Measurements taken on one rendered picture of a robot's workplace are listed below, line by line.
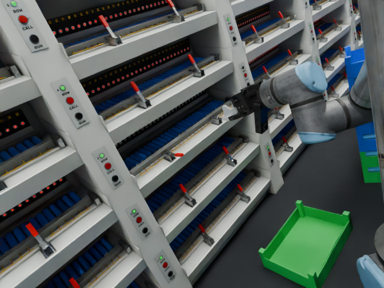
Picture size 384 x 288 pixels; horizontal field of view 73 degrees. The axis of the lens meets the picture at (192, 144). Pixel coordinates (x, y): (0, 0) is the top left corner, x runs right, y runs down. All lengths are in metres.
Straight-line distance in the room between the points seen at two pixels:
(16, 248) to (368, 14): 0.83
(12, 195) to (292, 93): 0.73
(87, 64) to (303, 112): 0.58
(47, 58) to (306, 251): 1.02
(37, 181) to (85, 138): 0.15
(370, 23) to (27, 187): 0.70
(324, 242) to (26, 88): 1.05
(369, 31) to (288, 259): 0.86
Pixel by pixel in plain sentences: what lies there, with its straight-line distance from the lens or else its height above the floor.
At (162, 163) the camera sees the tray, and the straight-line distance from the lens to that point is 0.88.
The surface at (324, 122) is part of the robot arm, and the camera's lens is 0.76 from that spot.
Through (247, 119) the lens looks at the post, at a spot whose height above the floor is 0.42.
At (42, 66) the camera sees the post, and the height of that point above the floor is 0.90.
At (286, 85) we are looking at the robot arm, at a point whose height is 0.62.
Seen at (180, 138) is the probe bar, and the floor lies 0.52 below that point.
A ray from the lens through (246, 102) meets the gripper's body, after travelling 0.88.
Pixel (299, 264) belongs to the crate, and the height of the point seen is 0.00.
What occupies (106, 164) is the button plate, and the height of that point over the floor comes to 0.61.
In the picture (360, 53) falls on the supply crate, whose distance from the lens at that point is 1.33.
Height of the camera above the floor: 0.82
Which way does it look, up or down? 21 degrees down
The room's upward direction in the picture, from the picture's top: 23 degrees counter-clockwise
